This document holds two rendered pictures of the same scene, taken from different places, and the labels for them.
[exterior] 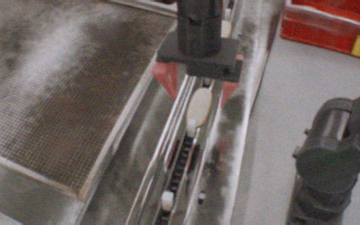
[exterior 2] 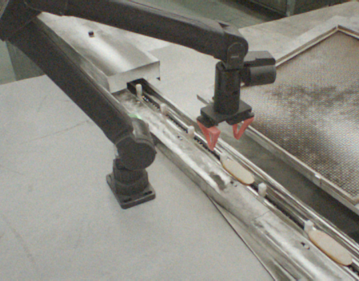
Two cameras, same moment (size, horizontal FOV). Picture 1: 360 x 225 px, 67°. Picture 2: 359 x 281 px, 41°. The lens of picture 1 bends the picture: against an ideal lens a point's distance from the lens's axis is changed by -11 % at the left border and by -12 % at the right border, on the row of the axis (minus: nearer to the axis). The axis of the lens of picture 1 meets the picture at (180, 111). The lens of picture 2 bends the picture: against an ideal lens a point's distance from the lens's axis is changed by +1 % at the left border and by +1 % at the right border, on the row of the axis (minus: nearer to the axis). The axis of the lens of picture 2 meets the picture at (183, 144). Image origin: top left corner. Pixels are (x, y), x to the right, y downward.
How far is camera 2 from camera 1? 120 cm
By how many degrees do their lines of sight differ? 88
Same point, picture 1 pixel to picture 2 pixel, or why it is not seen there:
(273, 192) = (157, 178)
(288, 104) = (201, 234)
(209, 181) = (184, 144)
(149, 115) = (262, 164)
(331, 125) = (140, 126)
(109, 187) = (224, 132)
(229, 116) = (213, 172)
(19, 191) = not seen: hidden behind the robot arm
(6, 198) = not seen: hidden behind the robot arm
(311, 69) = not seen: outside the picture
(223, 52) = (212, 111)
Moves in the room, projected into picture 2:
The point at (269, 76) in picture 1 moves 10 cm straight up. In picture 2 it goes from (241, 248) to (243, 213)
